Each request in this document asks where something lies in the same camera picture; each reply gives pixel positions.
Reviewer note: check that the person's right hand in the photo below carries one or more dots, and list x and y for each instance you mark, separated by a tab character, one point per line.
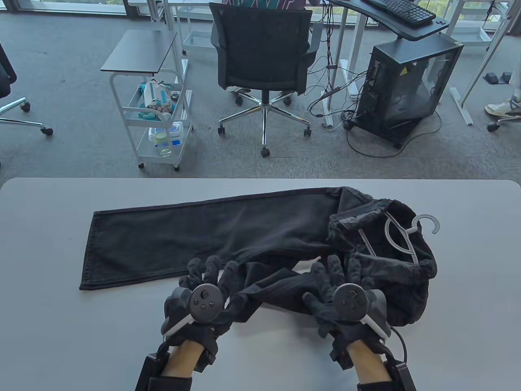
325	285

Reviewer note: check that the person's left hand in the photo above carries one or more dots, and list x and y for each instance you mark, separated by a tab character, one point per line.
211	269

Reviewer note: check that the black trousers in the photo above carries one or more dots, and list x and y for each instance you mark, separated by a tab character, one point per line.
203	236

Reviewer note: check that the gray hanger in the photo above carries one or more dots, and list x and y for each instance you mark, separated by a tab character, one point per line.
412	229

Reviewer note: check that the person's right forearm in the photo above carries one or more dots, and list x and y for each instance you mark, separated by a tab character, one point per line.
368	362

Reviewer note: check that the person's left forearm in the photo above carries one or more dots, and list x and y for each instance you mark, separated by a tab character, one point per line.
181	360

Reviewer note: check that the black round hand controller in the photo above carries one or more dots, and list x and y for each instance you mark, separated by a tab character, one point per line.
205	302
352	302

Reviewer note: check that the pale green cup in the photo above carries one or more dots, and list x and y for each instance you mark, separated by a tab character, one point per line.
160	138

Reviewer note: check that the white spray bottle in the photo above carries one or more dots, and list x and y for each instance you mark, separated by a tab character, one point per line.
151	93

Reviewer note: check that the black mesh office chair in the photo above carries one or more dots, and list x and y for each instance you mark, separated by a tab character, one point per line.
260	49

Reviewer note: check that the dark small side table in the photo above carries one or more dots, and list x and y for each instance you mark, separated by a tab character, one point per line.
138	51

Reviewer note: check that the white rolling cart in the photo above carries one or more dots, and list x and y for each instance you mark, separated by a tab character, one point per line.
195	38

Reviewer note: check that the chrome chair leg with caster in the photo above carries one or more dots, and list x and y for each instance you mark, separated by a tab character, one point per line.
494	126

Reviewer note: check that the black computer tower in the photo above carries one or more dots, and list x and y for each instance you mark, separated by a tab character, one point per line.
407	53

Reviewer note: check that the black foot pedal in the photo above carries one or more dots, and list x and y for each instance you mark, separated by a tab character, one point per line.
491	78
506	77

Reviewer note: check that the dark desk with white legs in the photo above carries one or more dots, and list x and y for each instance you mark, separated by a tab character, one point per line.
423	32

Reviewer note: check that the black chair with chrome base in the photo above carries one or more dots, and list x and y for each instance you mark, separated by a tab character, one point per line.
7	73

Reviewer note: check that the black keyboard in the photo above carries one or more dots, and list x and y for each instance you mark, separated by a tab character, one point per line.
403	10

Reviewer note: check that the white tray cart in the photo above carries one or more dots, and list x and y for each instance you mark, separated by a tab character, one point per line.
472	36

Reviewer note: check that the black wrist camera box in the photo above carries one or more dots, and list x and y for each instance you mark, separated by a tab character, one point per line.
148	370
403	376

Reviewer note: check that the white aluminium frame stand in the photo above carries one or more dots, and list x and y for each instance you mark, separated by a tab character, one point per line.
462	104

